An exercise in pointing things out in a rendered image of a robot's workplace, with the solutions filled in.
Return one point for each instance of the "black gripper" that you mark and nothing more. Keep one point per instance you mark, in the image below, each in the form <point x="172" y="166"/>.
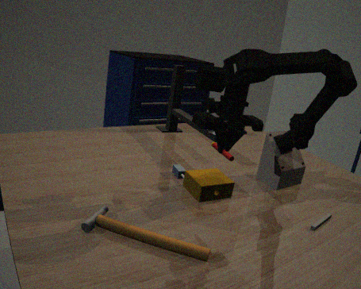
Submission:
<point x="231" y="118"/>

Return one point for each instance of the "red cylinder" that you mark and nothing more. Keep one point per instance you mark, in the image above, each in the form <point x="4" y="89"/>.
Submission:
<point x="224" y="153"/>

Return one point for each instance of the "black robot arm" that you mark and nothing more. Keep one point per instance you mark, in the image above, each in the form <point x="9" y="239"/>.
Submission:
<point x="256" y="65"/>

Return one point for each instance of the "hammer with wooden handle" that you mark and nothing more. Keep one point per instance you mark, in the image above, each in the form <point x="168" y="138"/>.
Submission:
<point x="155" y="239"/>

